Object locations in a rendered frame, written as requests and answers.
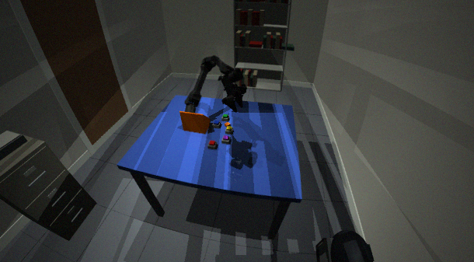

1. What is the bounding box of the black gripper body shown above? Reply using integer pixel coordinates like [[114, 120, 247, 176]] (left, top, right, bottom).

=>
[[222, 83, 242, 104]]

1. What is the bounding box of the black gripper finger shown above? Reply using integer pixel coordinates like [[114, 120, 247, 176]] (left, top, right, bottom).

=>
[[225, 100, 237, 112], [235, 94, 244, 108]]

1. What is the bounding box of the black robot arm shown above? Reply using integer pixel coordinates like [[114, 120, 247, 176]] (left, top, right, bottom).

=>
[[185, 55, 247, 113]]

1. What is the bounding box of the purple button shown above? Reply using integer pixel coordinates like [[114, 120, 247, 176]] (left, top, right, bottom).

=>
[[221, 135, 230, 145]]

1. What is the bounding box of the red button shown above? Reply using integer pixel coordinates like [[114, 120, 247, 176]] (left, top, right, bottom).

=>
[[208, 141, 217, 149]]

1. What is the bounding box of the yellow button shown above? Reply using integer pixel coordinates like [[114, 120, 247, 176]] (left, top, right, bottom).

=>
[[225, 126, 233, 134]]

